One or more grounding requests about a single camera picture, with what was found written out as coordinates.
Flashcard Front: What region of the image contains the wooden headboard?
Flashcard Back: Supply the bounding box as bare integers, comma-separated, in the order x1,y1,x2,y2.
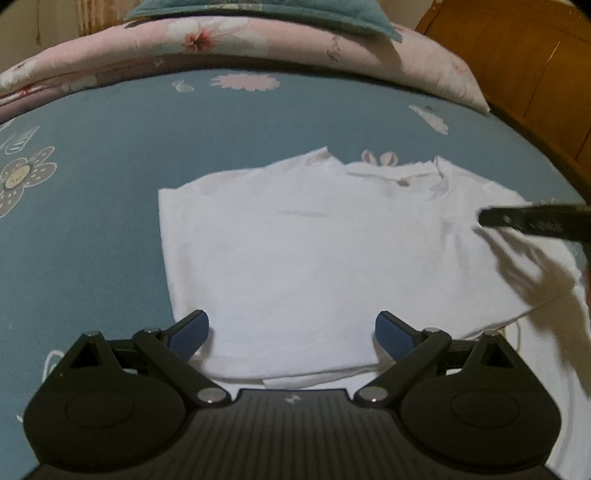
416,1,590,189

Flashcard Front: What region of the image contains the teal pillow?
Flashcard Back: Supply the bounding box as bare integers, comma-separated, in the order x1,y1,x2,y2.
124,0,403,43

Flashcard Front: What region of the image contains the teal floral bed sheet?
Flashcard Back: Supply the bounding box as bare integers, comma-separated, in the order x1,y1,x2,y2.
1,70,580,479

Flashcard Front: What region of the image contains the pink floral folded quilt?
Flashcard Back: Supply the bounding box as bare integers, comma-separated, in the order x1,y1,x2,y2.
1,16,489,122

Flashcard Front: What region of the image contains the white long-sleeve shirt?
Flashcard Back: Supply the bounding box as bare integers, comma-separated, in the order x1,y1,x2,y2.
158,149,590,479

